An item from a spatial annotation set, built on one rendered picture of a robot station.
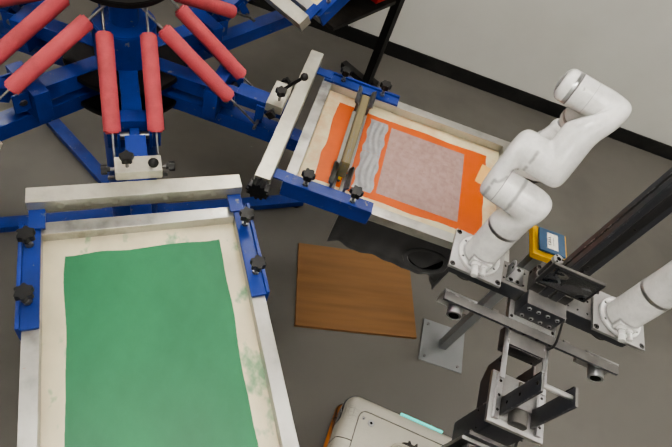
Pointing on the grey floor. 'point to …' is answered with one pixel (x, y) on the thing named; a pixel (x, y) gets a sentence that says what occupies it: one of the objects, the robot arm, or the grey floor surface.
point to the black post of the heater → (379, 43)
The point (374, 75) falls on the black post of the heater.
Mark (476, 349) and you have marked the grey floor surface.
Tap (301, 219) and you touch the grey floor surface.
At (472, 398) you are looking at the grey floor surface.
